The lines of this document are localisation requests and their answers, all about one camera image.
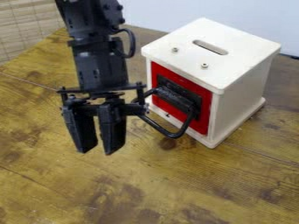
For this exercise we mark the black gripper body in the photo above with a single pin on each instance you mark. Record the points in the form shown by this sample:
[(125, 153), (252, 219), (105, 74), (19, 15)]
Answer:
[(105, 88)]

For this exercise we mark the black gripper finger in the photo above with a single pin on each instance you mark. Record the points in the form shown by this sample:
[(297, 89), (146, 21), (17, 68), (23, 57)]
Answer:
[(113, 123), (81, 125)]

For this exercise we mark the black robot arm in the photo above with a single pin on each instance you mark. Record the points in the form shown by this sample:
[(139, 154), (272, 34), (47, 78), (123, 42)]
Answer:
[(95, 19)]

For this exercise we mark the red drawer front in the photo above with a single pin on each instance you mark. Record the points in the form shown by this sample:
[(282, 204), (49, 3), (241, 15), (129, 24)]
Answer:
[(179, 95)]

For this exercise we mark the white wooden box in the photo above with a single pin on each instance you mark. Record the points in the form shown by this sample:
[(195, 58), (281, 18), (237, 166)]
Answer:
[(222, 64)]

